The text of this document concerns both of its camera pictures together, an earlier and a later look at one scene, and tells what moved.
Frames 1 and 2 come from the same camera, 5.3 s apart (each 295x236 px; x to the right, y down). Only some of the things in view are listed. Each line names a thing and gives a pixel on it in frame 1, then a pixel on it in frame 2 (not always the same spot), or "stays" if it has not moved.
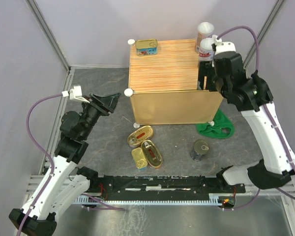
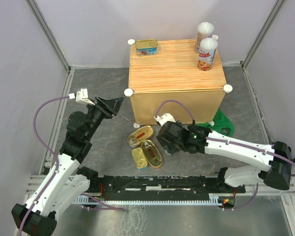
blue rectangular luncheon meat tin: [146, 46] stays
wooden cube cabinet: [163, 88] stays
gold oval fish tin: [152, 154] stays
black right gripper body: [219, 82] → [174, 147]
